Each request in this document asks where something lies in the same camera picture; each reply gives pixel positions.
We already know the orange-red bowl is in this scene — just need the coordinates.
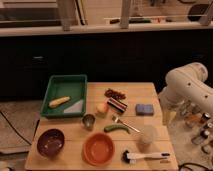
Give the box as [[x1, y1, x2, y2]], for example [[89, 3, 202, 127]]
[[82, 132, 115, 166]]

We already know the bunch of dark red grapes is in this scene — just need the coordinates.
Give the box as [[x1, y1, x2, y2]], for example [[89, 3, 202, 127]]
[[104, 89, 126, 100]]

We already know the green plastic tray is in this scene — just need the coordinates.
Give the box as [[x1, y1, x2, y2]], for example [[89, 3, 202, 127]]
[[40, 75, 87, 118]]

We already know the blue sponge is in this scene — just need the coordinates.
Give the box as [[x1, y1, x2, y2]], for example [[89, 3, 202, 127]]
[[135, 104, 154, 116]]

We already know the metal fork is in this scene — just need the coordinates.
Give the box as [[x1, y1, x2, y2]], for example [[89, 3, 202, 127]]
[[111, 115, 140, 133]]

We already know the white cloth in tray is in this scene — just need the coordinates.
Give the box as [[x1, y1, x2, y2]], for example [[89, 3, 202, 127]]
[[64, 100, 83, 113]]

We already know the white dish brush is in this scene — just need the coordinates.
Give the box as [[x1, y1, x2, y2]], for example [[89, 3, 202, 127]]
[[122, 150, 170, 164]]

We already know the yellow-orange fruit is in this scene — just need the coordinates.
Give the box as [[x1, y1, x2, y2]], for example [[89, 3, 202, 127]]
[[96, 103, 109, 115]]

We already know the yellow corn cob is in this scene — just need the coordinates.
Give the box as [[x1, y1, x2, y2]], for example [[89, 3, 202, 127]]
[[48, 96, 70, 108]]

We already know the small metal cup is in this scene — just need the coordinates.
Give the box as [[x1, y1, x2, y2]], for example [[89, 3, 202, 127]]
[[82, 114, 96, 130]]

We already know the white plastic cup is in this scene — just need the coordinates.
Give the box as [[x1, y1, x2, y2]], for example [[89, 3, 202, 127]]
[[138, 125, 158, 148]]

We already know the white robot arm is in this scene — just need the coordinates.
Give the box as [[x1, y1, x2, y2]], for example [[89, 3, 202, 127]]
[[158, 62, 213, 125]]

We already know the dark purple bowl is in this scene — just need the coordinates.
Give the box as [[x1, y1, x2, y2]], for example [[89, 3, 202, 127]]
[[37, 129, 65, 158]]

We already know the green chili pepper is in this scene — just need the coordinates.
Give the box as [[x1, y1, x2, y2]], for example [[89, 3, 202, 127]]
[[104, 125, 130, 134]]

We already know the black cable on floor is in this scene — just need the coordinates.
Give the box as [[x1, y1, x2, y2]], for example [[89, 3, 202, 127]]
[[0, 110, 33, 147]]

